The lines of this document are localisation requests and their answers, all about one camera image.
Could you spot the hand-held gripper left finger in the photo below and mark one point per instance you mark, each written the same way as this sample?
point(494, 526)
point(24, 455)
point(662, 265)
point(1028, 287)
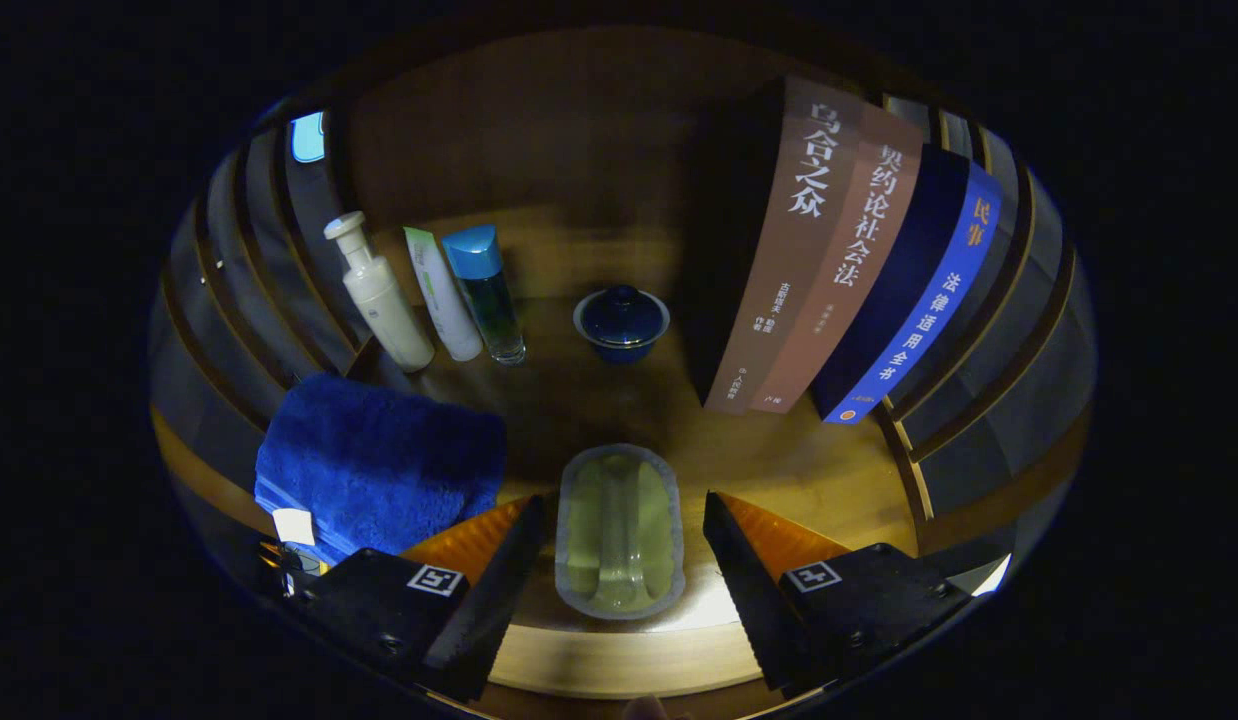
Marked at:
point(489, 610)

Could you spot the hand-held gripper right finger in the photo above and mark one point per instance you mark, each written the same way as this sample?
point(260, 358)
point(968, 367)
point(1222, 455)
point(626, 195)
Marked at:
point(759, 600)

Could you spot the wooden countertop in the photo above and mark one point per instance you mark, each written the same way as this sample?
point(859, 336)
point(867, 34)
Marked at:
point(759, 470)

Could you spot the wooden cabinet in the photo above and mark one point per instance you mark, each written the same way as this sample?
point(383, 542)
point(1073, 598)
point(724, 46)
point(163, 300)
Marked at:
point(579, 130)

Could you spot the blue folded towel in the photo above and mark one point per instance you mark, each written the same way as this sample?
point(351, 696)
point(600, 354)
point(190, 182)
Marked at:
point(379, 460)

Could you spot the blue lidded teacup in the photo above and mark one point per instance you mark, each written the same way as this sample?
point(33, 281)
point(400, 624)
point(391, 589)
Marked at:
point(621, 325)

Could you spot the blue cap clear bottle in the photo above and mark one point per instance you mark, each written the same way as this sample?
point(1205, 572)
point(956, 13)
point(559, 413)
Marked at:
point(489, 300)

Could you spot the white green tube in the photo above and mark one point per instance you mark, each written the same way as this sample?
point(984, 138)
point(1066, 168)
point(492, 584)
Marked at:
point(444, 300)

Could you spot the white pump bottle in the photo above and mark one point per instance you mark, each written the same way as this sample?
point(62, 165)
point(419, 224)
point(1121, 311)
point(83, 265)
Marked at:
point(389, 310)

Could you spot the reddish brown book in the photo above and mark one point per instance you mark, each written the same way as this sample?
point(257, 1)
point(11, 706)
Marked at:
point(849, 280)

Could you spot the dark brown book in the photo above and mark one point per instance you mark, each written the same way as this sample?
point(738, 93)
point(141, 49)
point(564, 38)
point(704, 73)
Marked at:
point(789, 260)

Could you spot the blue book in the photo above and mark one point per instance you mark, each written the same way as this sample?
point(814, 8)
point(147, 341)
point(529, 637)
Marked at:
point(929, 300)

